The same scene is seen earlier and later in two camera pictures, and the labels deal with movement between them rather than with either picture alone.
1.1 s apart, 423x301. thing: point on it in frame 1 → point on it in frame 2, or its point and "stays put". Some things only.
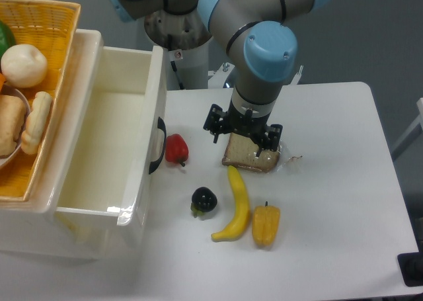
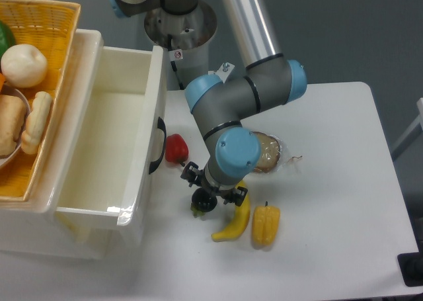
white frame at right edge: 413,131 stays put
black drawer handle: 160,125 stays put
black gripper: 268,137 → 193,175
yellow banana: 243,213 stays put
